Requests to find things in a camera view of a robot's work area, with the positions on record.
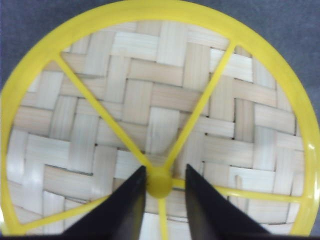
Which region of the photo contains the woven bamboo steamer lid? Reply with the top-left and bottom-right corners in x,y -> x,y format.
0,0 -> 320,240

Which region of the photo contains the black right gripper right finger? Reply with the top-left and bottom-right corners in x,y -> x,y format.
184,163 -> 276,240

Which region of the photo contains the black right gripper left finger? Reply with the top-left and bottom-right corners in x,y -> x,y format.
44,165 -> 147,240

